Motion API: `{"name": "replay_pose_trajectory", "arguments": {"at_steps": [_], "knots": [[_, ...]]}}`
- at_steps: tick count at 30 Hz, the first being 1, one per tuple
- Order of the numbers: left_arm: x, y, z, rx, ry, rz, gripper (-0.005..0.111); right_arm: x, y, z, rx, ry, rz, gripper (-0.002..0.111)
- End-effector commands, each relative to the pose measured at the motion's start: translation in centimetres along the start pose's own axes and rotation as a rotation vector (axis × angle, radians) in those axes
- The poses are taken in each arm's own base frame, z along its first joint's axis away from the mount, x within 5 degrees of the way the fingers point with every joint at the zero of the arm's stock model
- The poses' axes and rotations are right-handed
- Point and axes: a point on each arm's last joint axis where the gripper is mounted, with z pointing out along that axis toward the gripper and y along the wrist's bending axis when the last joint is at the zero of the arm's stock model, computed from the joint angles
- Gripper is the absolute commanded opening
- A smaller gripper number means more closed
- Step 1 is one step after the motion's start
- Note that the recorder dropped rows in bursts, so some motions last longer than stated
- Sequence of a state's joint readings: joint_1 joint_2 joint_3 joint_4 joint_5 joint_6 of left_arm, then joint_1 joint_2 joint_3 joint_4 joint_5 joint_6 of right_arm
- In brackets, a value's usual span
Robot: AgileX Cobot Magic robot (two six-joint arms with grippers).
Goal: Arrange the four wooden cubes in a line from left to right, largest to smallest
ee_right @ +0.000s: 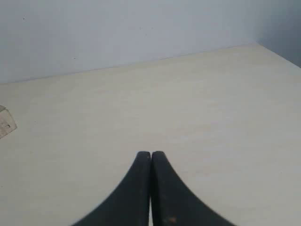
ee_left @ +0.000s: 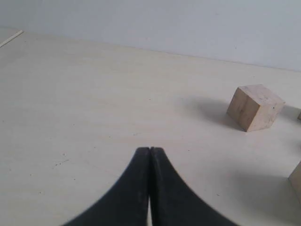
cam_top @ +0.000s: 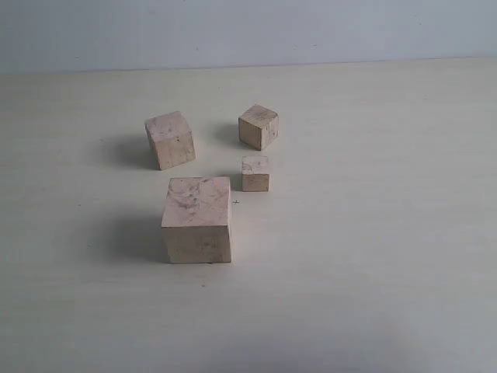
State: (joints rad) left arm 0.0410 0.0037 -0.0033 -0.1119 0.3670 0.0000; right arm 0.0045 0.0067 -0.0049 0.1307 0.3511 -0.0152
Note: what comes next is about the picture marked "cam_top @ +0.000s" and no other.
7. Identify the smallest wooden cube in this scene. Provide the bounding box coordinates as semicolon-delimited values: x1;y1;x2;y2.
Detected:
242;155;270;192

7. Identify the third largest wooden cube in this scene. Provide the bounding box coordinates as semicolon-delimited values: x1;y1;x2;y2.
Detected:
238;104;279;151

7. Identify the second largest wooden cube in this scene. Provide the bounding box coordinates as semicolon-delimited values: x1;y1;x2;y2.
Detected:
144;111;196;170

